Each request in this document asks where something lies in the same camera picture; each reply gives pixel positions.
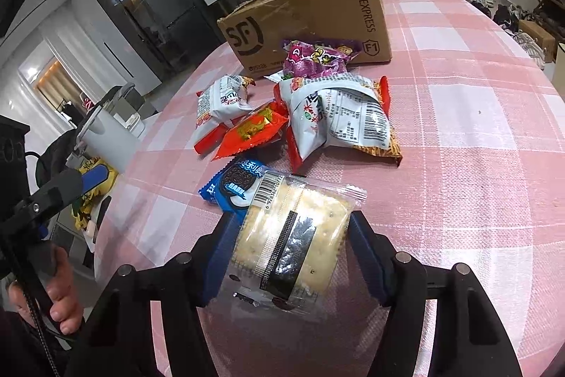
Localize yellow plastic bag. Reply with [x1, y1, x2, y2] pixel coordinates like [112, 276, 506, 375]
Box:
[70, 158, 118, 230]

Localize white kettle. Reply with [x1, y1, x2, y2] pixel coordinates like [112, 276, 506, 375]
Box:
[75, 83, 147, 175]

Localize large white red snack packet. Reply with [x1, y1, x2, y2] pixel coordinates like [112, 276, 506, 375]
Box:
[273, 75, 404, 173]

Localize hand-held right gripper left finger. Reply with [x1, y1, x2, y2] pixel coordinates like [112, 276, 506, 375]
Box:
[77, 213, 241, 377]

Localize blue cookie packet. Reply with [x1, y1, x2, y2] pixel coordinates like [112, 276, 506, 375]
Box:
[198, 158, 277, 223]

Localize purple snack packet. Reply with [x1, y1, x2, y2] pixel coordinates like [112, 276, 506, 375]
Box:
[282, 40, 361, 80]

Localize clear cracker sandwich packet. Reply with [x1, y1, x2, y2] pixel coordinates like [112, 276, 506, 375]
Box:
[227, 173, 367, 314]

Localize brown cardboard box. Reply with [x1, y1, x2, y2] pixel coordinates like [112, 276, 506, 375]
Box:
[216, 0, 394, 80]

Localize small white red snack packet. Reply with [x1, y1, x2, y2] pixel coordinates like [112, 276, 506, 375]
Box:
[194, 75, 257, 157]

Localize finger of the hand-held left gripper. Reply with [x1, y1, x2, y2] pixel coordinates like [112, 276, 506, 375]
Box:
[12, 165, 109, 228]

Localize orange red snack packet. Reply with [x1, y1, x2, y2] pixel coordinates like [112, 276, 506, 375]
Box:
[211, 100, 290, 161]

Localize white curtain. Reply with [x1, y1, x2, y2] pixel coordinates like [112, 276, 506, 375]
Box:
[41, 23, 162, 104]

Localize small cardboard box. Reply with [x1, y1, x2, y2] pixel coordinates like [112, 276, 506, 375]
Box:
[518, 19, 558, 64]

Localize scattered loose sneakers group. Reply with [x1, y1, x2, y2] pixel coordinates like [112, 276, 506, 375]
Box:
[470, 0, 553, 69]

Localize person's left hand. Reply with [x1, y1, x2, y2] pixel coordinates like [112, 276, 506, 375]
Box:
[9, 248, 85, 335]

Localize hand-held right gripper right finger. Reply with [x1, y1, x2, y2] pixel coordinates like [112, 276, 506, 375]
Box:
[350, 210, 524, 377]

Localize grey fridge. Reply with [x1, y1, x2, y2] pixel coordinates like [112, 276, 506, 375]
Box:
[132, 0, 213, 69]

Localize pink checked tablecloth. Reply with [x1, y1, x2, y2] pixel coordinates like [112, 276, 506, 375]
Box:
[94, 0, 565, 377]

